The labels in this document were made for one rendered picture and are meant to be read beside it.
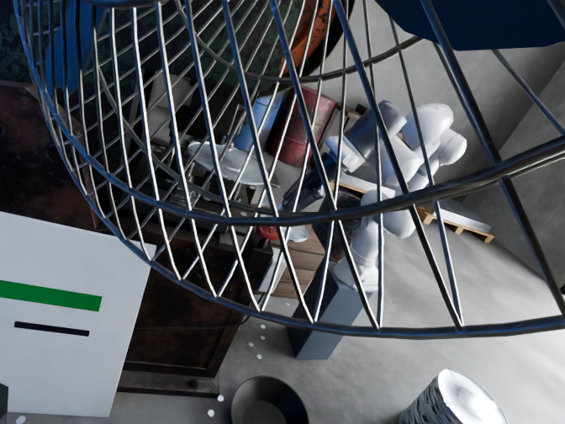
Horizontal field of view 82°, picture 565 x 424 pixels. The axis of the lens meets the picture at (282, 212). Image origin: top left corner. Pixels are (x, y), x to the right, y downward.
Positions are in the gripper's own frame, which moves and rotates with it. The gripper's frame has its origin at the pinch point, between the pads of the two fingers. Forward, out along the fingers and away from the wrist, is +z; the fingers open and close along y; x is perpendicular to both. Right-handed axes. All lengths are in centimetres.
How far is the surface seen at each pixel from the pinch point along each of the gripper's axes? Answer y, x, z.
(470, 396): -11, -114, 2
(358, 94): 362, -148, -93
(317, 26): 66, 12, -47
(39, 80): -43, 46, -10
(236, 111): 25.9, 20.2, -8.5
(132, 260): 3.8, 17.3, 37.1
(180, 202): 8.3, 18.0, 16.9
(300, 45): 66, 12, -38
